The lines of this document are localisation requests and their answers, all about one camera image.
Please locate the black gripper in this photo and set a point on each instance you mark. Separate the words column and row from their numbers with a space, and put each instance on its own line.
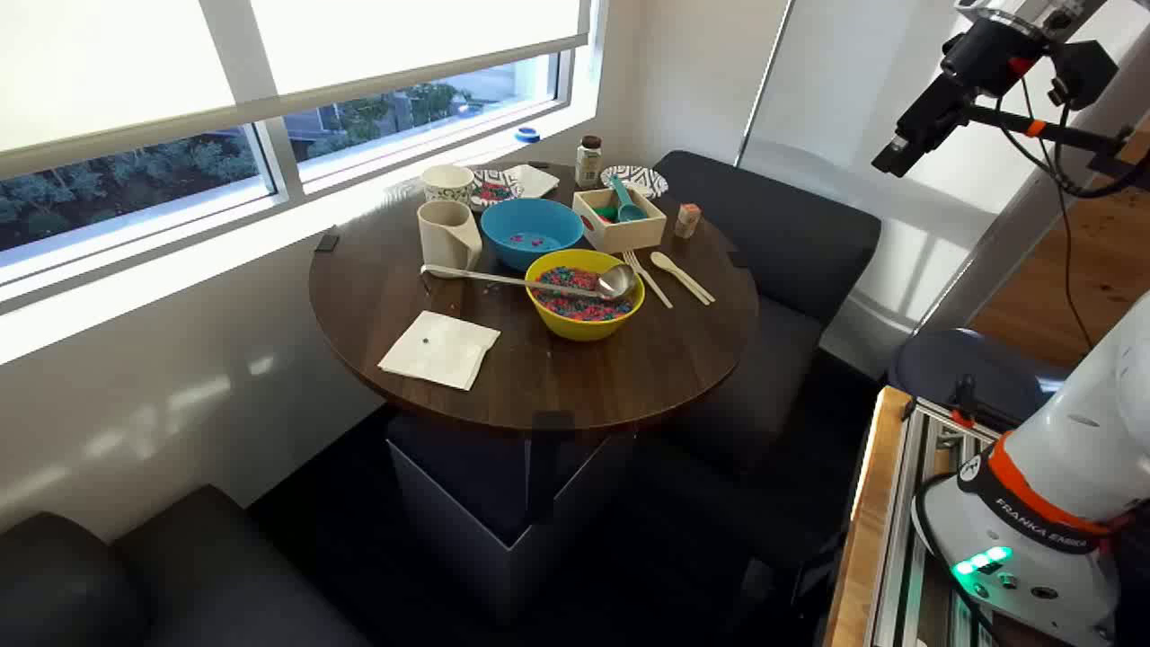
column 989, row 59

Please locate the silver metal spoon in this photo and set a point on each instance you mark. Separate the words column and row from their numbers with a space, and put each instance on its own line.
column 480, row 278

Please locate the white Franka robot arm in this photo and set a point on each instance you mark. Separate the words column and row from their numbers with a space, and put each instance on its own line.
column 1090, row 434

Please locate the yellow bowl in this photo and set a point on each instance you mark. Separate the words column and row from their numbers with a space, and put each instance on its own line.
column 581, row 330

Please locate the blue bowl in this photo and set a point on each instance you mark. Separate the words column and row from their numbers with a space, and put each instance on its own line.
column 509, row 219

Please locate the small patterned bowl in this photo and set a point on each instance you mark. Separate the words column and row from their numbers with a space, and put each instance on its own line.
column 489, row 189

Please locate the dark grey upholstered seat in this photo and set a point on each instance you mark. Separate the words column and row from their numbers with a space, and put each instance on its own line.
column 180, row 577
column 778, row 229
column 757, row 396

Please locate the round dark blue stool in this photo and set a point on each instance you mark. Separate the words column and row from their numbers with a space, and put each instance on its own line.
column 958, row 370

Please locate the patterned flat plate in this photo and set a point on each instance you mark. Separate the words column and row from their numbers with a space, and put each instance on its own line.
column 646, row 182

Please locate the square wooden box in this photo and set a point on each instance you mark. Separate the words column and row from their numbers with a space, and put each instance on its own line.
column 635, row 236

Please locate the teal plastic utensil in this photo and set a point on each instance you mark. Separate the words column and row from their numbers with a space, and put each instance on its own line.
column 626, row 201

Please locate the cream plastic fork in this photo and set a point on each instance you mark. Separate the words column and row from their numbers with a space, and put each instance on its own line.
column 649, row 283

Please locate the glass jar with dark lid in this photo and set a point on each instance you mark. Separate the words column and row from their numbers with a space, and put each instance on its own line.
column 587, row 163

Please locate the small white napkin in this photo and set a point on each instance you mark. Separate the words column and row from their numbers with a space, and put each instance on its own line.
column 537, row 182

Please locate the colourful gravel pebbles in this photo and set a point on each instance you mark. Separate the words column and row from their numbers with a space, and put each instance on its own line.
column 569, row 308

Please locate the small blue object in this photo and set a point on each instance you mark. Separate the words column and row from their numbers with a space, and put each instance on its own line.
column 531, row 135

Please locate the wooden topped robot cart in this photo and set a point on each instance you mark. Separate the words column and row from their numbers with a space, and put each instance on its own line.
column 862, row 541

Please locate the white speckled cup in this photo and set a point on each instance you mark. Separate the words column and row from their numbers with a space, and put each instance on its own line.
column 447, row 182

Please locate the white roller blind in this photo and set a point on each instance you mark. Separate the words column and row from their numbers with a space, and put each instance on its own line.
column 406, row 38
column 110, row 59

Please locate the large white napkin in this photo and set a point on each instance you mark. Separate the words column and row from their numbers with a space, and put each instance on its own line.
column 435, row 351

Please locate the grey cube cabinet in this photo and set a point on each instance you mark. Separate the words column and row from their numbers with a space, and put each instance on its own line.
column 454, row 527

